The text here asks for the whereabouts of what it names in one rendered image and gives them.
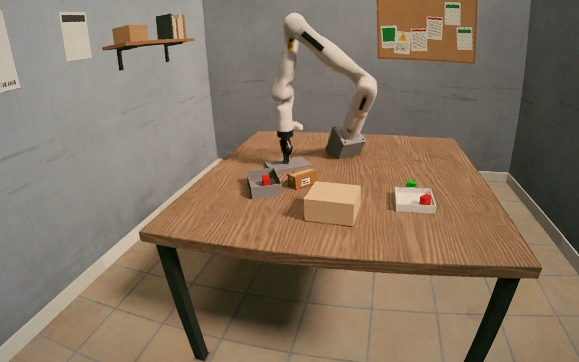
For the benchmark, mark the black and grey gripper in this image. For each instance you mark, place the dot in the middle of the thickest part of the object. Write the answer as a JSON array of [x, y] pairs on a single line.
[[285, 145]]

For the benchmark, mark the grey lid with small knob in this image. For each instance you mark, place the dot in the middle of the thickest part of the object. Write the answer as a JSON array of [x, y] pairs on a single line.
[[296, 163]]

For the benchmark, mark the light wooden cabinet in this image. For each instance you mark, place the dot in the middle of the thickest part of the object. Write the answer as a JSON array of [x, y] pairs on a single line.
[[332, 203]]

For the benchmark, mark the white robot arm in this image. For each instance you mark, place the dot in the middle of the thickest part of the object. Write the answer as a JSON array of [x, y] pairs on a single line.
[[297, 30]]

